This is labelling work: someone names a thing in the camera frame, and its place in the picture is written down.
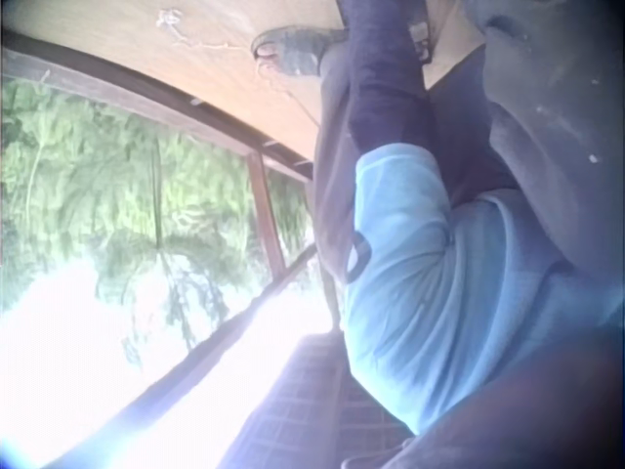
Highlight brown lattice panel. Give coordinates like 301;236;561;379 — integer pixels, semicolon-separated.
232;331;416;469

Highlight person's legs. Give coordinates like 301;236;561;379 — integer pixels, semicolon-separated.
250;0;520;334

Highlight white string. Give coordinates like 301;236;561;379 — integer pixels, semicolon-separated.
154;8;321;129

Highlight large grey basin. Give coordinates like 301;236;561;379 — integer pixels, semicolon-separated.
461;0;625;277

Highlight green trees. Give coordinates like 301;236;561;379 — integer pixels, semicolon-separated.
0;77;313;362

